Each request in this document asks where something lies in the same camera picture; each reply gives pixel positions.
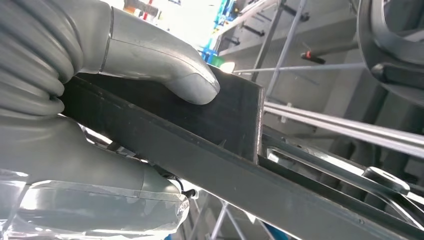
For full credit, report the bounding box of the grey robot head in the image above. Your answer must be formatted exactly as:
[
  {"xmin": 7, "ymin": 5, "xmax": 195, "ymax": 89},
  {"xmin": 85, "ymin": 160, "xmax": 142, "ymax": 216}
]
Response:
[{"xmin": 357, "ymin": 0, "xmax": 424, "ymax": 107}]

